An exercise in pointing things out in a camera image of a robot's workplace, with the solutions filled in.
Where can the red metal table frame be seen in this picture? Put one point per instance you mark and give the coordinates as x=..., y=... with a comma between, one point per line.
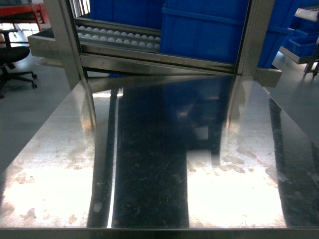
x=23, y=11

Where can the blue crate behind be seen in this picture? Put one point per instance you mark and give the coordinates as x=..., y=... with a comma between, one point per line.
x=144, y=13

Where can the stainless steel roller rack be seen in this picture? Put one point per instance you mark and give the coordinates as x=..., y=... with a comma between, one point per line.
x=80, y=45

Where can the large blue plastic crate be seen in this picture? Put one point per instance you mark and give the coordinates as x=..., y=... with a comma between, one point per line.
x=212, y=29

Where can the black office chair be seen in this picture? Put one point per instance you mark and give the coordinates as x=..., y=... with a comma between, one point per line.
x=8, y=56

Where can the blue bins on right shelf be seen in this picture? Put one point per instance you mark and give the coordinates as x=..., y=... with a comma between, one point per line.
x=305, y=31

